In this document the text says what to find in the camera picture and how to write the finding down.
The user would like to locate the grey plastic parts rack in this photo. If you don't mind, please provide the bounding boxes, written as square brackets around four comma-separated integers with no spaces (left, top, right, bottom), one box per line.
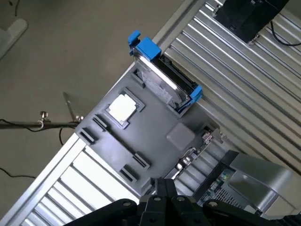
[74,60,223,196]

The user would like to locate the open grey PC case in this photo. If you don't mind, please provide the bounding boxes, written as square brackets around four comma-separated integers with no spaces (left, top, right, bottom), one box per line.
[192,150,299,216]

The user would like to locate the silver CPU chip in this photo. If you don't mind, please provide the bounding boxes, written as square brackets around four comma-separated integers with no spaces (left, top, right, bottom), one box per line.
[108,93,137,121]

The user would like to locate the hard disk with blue carrier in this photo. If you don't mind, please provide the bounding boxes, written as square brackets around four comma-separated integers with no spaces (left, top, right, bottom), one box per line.
[127,29,203,111]

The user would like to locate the black metal stand rod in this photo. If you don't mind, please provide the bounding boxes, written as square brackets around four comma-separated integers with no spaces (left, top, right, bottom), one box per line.
[0,110,84,130]

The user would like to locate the black plastic box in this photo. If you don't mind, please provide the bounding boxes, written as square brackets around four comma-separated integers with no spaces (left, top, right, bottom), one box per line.
[213,0,290,44]

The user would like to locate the white furniture base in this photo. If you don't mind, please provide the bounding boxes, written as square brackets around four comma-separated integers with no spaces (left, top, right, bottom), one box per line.
[0,18,28,61]

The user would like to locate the black box cable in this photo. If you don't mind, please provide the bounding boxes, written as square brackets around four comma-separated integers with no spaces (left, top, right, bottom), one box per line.
[269,20,301,47]

